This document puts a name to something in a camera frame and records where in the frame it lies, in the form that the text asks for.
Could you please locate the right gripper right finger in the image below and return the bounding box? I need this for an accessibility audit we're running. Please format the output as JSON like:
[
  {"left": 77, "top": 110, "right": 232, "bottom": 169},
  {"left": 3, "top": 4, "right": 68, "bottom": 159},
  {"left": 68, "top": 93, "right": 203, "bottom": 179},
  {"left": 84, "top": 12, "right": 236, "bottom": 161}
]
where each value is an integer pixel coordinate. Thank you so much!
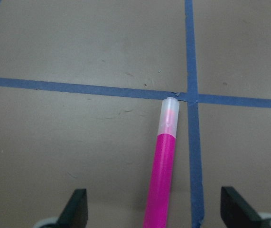
[{"left": 220, "top": 186, "right": 267, "bottom": 228}]

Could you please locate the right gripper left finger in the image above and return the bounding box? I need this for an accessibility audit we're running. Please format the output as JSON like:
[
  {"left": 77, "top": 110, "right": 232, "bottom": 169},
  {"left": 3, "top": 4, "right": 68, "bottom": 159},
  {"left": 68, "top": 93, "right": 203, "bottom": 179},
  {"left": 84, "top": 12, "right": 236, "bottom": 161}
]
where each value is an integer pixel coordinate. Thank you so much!
[{"left": 56, "top": 189, "right": 88, "bottom": 228}]

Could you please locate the pink pen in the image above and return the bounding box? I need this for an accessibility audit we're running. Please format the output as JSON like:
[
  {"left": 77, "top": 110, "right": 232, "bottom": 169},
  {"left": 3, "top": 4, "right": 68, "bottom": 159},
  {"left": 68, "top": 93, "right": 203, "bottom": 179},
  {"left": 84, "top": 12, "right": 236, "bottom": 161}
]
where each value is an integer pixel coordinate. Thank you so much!
[{"left": 143, "top": 97, "right": 179, "bottom": 228}]

